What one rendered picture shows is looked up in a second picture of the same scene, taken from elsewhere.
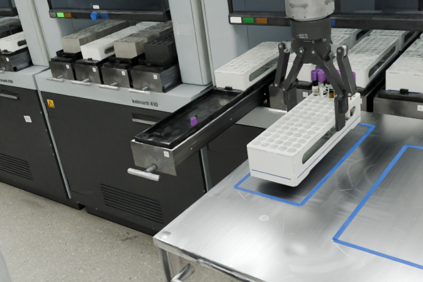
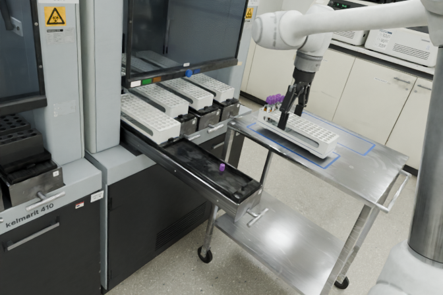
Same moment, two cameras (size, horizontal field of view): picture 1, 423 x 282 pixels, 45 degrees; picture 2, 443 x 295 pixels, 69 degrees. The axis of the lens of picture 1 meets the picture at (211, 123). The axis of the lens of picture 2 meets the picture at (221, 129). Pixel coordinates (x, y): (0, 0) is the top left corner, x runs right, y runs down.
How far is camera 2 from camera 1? 155 cm
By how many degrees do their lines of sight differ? 83
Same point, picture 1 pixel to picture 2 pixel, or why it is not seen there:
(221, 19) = (112, 87)
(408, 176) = not seen: hidden behind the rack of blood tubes
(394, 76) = (225, 93)
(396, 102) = (231, 107)
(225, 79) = (168, 134)
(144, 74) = (37, 179)
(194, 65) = (73, 142)
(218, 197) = (335, 176)
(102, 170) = not seen: outside the picture
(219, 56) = (105, 122)
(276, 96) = not seen: hidden behind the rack
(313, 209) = (342, 153)
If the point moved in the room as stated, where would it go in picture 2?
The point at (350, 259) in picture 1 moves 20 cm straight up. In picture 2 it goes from (374, 156) to (396, 110)
